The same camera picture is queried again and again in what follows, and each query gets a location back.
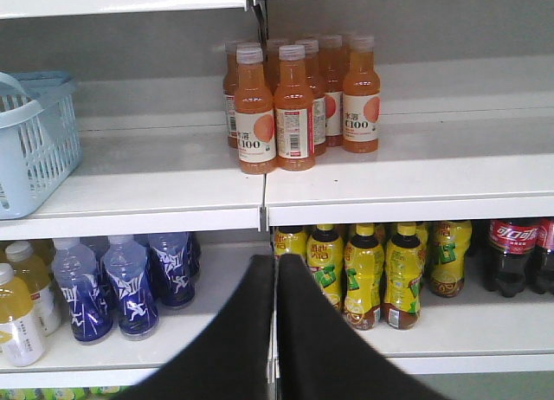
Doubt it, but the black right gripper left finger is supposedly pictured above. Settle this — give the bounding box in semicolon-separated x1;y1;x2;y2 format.
116;255;274;399

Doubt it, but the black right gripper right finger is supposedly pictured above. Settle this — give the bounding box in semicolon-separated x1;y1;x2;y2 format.
277;255;444;400

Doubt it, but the light blue plastic basket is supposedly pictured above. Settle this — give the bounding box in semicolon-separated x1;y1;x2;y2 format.
1;71;82;220

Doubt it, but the yellow lemon tea bottle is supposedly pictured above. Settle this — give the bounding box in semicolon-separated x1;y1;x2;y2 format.
306;224;344;312
274;225;308;262
344;223;384;330
383;222;424;330

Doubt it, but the blue sports drink bottle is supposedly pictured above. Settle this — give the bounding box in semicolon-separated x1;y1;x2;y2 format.
102;235;159;340
52;237;113;344
148;232;195;308

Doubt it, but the orange vitamin drink bottle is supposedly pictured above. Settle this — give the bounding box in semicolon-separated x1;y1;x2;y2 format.
1;263;46;367
5;241;61;335

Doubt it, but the dark cola plastic bottle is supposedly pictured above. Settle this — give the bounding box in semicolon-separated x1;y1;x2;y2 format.
484;217;538;298
530;217;553;294

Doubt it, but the orange C100 juice bottle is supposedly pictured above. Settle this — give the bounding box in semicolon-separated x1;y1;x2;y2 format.
274;45;315;171
343;35;381;153
235;45;276;175

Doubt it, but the white store shelving unit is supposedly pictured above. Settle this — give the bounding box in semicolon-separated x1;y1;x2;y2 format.
1;0;553;388

